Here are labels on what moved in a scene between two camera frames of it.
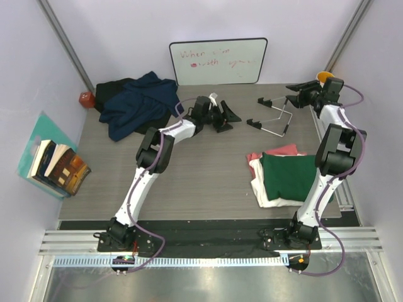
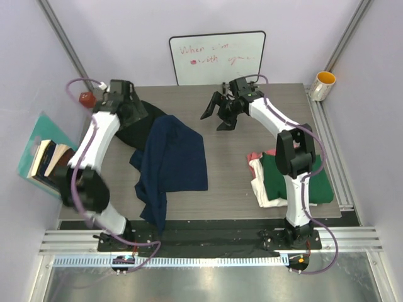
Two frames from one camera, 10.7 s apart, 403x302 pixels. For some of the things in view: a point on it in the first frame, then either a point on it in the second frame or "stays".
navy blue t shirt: (127, 106) -> (173, 158)
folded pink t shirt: (286, 150) stays
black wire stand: (269, 103) -> (223, 90)
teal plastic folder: (44, 129) stays
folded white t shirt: (257, 182) stays
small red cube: (87, 99) stays
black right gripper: (300, 101) -> (228, 123)
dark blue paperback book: (39, 166) stays
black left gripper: (230, 117) -> (138, 111)
